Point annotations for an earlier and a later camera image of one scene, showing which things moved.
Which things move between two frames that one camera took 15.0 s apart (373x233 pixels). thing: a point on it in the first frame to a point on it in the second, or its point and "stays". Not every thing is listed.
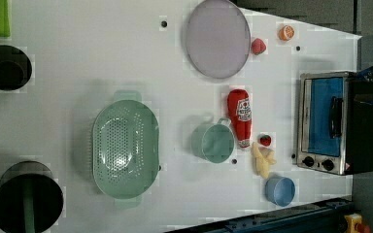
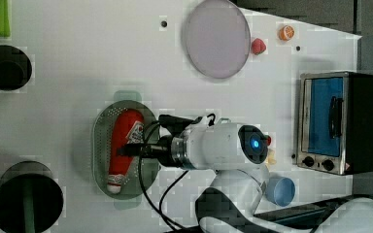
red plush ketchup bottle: x=240 y=112 to x=127 y=129
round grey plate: x=219 y=39 stays
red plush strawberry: x=257 y=47 stays
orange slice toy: x=286 y=32 stays
